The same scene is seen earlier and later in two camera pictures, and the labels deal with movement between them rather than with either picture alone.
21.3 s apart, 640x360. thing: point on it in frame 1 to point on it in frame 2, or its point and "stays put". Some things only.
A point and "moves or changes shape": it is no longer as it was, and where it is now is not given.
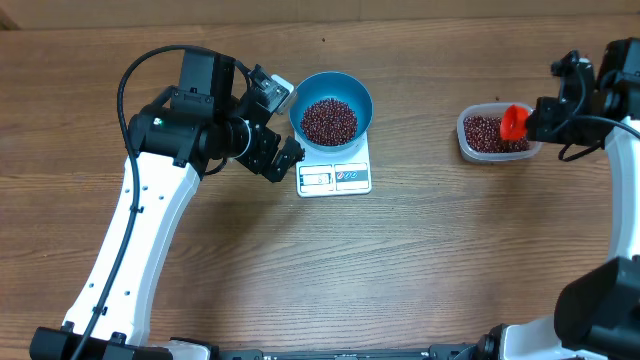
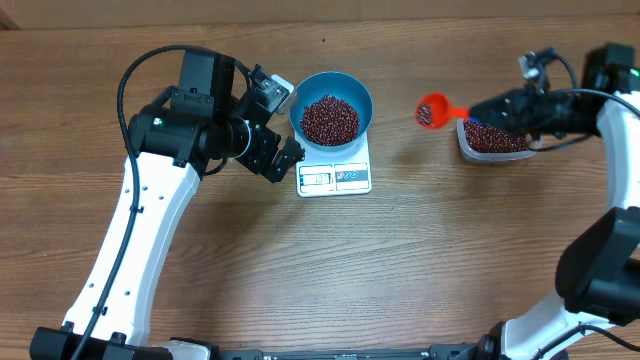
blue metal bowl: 340,86 stays put
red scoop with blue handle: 513,124 moves or changes shape
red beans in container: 483,134 stays put
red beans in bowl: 328,122 stays put
